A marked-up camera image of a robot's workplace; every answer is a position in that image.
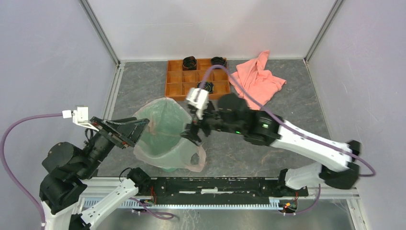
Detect pink plastic trash bag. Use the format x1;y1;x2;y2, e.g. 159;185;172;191
132;97;207;173

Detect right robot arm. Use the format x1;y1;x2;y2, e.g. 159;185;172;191
181;88;361;196

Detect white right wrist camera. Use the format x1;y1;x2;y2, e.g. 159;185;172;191
186;88;209;120

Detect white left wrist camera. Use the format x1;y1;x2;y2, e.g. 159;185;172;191
62;105;98;131

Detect green plastic trash bin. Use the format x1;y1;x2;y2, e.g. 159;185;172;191
139;99;191;173

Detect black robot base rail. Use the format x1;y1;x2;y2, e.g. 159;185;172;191
137;177;309;205

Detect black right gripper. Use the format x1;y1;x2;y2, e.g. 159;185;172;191
180;101;244;146

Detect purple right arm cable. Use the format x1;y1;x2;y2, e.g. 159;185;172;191
199;65;376;177

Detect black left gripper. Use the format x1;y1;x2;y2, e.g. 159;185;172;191
79;115;151;177

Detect pink cloth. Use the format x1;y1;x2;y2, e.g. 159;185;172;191
229;50;286;110

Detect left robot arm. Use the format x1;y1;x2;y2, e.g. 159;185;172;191
39;116;151;230

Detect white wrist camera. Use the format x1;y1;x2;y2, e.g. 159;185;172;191
186;88;209;120
62;105;98;131

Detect wooden compartment tray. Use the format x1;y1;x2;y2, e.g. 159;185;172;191
165;58;231;101

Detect rolled black tie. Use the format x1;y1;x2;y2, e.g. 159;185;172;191
210;57;227;68

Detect rolled tie with orange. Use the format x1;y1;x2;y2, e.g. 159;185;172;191
182;56;197;71

